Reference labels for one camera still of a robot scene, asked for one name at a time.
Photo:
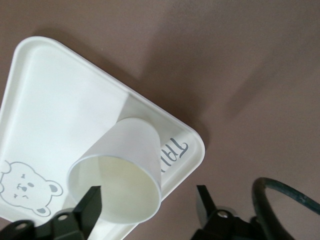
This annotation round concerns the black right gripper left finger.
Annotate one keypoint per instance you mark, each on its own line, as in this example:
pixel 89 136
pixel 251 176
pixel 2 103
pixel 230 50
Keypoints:
pixel 87 212

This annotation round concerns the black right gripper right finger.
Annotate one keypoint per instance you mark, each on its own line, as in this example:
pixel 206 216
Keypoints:
pixel 215 222

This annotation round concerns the white paper cup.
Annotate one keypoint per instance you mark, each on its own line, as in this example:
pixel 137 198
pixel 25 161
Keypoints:
pixel 135 140

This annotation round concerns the cream tray with bear print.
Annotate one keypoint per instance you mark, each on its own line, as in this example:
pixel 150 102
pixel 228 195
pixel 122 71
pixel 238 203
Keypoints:
pixel 62 100

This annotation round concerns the brown table cover sheet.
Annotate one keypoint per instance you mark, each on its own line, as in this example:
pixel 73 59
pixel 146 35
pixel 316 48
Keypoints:
pixel 250 75

